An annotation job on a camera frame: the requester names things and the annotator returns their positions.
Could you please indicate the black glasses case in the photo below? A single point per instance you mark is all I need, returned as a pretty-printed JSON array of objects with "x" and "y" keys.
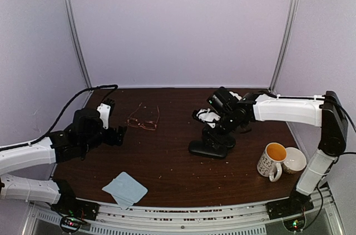
[{"x": 200, "y": 148}]

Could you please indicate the aluminium front frame rail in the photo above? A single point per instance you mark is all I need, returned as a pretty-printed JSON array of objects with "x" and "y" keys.
[{"x": 249, "y": 218}]

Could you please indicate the white cream bowl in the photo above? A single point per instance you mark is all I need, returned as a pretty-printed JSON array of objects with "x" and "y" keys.
[{"x": 295, "y": 161}]

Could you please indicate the light blue cloth left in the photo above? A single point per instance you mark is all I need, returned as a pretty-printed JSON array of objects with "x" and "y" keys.
[{"x": 125, "y": 190}]

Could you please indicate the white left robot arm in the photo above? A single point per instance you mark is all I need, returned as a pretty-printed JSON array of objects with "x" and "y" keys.
[{"x": 88, "y": 130}]

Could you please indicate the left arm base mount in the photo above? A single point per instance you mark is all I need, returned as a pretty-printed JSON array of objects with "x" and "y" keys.
[{"x": 74, "y": 212}]

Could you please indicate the aluminium left corner post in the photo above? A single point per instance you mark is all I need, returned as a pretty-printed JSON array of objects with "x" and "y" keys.
[{"x": 76, "y": 43}]

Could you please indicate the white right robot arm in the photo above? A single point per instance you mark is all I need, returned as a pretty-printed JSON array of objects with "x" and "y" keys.
[{"x": 227, "y": 112}]

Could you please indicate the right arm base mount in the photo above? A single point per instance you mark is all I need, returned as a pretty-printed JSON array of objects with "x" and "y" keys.
[{"x": 293, "y": 209}]

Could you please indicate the aluminium corner post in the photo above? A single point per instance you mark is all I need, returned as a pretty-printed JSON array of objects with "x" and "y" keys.
[
  {"x": 76, "y": 43},
  {"x": 293, "y": 7}
]

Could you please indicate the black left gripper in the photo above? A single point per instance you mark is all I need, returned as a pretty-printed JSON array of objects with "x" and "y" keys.
[{"x": 111, "y": 140}]

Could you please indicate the aluminium right corner post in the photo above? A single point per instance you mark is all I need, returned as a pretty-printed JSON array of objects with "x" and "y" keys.
[{"x": 293, "y": 7}]

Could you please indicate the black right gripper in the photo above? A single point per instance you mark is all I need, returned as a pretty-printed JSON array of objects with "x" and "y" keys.
[{"x": 219, "y": 139}]

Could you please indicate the white patterned mug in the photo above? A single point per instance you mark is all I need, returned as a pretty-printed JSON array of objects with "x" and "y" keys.
[{"x": 271, "y": 160}]

